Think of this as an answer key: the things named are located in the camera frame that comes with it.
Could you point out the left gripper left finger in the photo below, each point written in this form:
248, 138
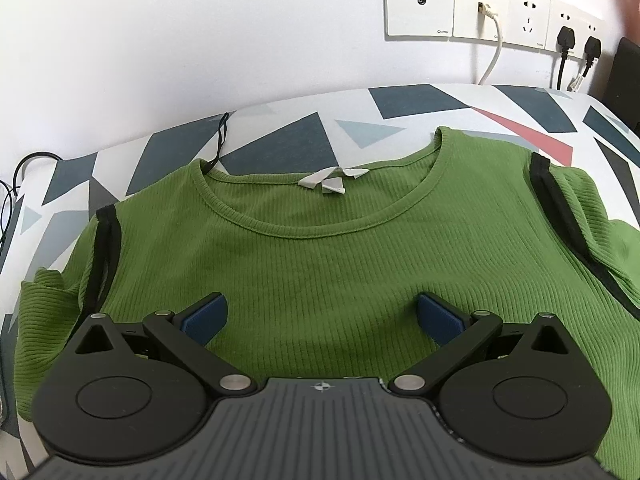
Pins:
183, 337

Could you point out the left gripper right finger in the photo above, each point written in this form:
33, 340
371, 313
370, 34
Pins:
461, 339

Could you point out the green ribbed knit top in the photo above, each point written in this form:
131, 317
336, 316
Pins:
323, 285

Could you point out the geometric pattern table cover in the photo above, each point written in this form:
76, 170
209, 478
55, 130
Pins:
44, 214

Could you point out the black cabinet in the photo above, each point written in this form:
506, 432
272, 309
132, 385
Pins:
617, 80

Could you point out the black plug right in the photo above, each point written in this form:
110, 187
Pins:
592, 51

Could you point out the black plug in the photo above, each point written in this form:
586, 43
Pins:
566, 42
592, 51

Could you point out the black plug left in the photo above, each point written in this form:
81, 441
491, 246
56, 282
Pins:
566, 42

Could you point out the white wall socket panel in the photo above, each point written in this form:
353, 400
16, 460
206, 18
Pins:
528, 24

